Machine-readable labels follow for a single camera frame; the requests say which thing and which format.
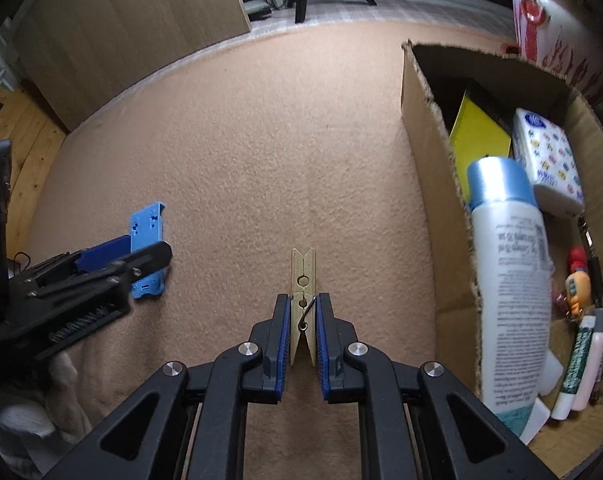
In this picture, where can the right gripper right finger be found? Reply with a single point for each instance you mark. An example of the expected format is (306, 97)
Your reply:
(338, 380)

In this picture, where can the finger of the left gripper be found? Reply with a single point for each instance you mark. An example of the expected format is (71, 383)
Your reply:
(141, 264)
(97, 257)

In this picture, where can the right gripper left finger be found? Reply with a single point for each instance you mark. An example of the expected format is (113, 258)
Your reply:
(266, 381)

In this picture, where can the blue plastic phone stand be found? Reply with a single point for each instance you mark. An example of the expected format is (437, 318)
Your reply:
(146, 229)

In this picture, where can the wooden clothespin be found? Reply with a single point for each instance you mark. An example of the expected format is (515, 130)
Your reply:
(303, 289)

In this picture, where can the white lotion bottle blue cap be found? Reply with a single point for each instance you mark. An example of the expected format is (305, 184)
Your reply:
(514, 284)

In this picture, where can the white usb charger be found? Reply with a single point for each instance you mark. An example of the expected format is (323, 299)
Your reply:
(552, 372)

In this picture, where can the green white lip balm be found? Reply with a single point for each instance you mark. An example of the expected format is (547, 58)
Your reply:
(576, 365)

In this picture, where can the yellow grey card package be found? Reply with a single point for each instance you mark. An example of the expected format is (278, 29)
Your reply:
(480, 129)

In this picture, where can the orange red toy figure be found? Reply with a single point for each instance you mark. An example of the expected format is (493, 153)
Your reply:
(578, 291)

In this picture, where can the pink small bottle grey cap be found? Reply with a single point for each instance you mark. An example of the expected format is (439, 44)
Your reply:
(593, 364)

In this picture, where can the black gel pen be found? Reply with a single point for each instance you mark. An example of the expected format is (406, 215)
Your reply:
(593, 262)

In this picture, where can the patterned tissue pack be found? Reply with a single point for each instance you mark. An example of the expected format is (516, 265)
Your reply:
(543, 149)

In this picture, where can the pine wood headboard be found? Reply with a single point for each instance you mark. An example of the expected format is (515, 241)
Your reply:
(36, 139)

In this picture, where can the large wooden board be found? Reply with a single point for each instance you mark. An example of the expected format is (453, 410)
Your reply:
(82, 53)

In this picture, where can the brown cardboard box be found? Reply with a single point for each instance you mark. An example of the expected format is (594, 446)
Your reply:
(571, 448)

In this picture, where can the white red flower pot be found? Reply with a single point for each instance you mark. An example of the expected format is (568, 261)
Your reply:
(563, 38)

